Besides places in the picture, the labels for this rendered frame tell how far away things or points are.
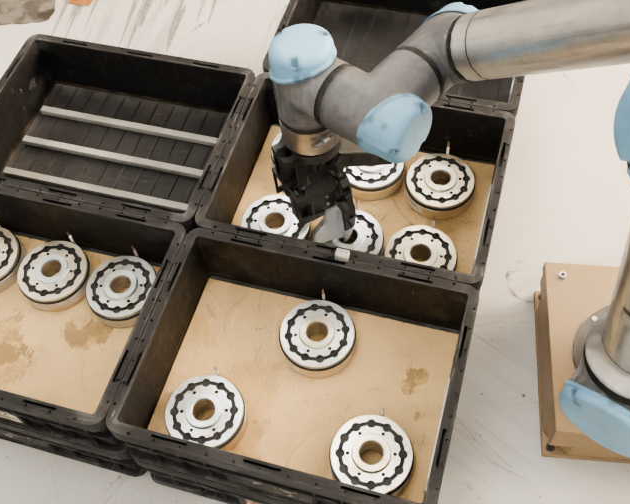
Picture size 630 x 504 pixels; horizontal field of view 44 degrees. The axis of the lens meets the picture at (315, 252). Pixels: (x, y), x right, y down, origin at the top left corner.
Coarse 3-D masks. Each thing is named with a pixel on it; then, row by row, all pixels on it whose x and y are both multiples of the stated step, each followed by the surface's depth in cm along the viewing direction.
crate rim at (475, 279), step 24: (264, 72) 123; (240, 120) 118; (504, 120) 115; (504, 144) 114; (216, 168) 113; (504, 168) 110; (216, 192) 111; (264, 240) 106; (288, 240) 106; (480, 240) 104; (384, 264) 103; (408, 264) 103; (480, 264) 102
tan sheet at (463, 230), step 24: (264, 144) 128; (264, 168) 125; (408, 168) 123; (480, 168) 122; (264, 192) 123; (480, 192) 120; (240, 216) 121; (384, 216) 119; (408, 216) 119; (456, 216) 118; (480, 216) 118; (384, 240) 117; (456, 240) 116
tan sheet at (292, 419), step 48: (240, 288) 114; (192, 336) 110; (240, 336) 110; (384, 336) 108; (432, 336) 108; (240, 384) 106; (288, 384) 106; (336, 384) 105; (384, 384) 105; (432, 384) 104; (288, 432) 102; (336, 432) 102; (432, 432) 101
